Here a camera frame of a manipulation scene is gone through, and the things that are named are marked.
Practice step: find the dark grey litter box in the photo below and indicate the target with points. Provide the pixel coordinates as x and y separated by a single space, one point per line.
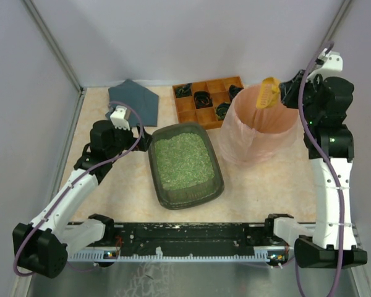
192 196

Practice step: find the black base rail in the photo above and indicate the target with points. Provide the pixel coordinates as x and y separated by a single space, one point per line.
189 242

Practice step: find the rolled tie yellow floral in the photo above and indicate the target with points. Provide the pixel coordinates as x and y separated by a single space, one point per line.
221 110

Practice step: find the trash bin with pink bag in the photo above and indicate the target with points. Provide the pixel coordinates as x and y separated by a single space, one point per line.
249 135

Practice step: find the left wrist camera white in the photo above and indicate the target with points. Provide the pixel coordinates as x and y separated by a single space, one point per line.
119 118

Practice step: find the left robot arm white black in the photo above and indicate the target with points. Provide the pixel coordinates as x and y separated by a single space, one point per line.
44 245

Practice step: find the orange wooden compartment tray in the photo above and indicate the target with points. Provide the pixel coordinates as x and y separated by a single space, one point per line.
206 117

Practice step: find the rolled tie orange pattern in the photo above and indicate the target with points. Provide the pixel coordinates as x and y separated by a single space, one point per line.
202 99

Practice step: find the folded grey-blue cloth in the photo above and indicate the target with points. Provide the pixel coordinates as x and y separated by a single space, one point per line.
138 97

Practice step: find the yellow litter scoop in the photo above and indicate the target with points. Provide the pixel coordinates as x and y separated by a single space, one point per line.
268 94

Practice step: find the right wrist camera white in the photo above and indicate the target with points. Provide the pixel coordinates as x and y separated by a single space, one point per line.
332 66

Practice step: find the rolled tie green pattern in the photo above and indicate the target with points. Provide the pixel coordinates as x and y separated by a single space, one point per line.
183 90

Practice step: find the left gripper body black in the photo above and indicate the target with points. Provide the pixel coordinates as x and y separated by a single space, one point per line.
143 143

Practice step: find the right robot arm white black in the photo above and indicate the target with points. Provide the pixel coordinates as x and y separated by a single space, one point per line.
330 144

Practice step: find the rolled tie dark grey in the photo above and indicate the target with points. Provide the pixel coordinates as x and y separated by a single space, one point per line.
233 91

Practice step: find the green litter pellets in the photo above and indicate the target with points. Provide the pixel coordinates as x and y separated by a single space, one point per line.
183 161

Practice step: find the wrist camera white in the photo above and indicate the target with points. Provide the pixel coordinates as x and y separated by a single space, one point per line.
119 118
332 66

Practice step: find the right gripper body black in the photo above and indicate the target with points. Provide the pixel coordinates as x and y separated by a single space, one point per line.
288 93

